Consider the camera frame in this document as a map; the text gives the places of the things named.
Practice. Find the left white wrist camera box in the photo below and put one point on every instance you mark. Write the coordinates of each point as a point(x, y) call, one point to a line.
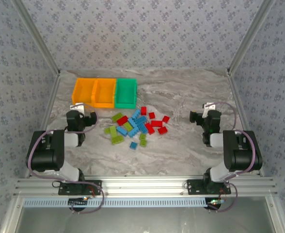
point(78, 106)

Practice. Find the aluminium front frame beam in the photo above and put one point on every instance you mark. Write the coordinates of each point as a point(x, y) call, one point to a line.
point(142, 184)

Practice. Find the small red lego brick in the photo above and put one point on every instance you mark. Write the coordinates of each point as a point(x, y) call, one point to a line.
point(166, 119)
point(152, 115)

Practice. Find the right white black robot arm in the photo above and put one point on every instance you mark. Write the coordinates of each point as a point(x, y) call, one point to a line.
point(242, 155)

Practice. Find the aluminium lower frame rail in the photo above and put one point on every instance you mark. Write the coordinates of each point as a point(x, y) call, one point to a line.
point(11, 216)
point(277, 216)

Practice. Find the aluminium frame post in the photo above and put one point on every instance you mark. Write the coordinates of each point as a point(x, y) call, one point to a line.
point(37, 36)
point(250, 36)

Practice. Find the green plastic bin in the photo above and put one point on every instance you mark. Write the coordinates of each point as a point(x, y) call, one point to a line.
point(125, 94)

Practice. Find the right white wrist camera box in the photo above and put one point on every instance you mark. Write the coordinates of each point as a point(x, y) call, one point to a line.
point(208, 108)

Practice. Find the small lime green lego brick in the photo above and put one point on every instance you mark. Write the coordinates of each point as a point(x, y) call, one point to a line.
point(142, 136)
point(143, 143)
point(107, 130)

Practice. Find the black adapter board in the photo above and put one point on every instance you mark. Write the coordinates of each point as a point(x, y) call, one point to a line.
point(215, 202)
point(78, 201)

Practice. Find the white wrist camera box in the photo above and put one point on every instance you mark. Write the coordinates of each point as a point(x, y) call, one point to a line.
point(208, 108)
point(78, 106)

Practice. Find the small blue lego brick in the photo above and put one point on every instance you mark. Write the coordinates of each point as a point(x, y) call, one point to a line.
point(133, 145)

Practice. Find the orange plastic bin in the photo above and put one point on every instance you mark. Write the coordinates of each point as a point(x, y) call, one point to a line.
point(83, 93)
point(105, 94)

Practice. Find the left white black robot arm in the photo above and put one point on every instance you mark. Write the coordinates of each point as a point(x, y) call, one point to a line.
point(45, 155)

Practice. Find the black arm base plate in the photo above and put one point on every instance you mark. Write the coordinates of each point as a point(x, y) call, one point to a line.
point(194, 187)
point(94, 188)

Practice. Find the aluminium side rail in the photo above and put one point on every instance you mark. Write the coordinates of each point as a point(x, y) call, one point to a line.
point(46, 116)
point(238, 97)

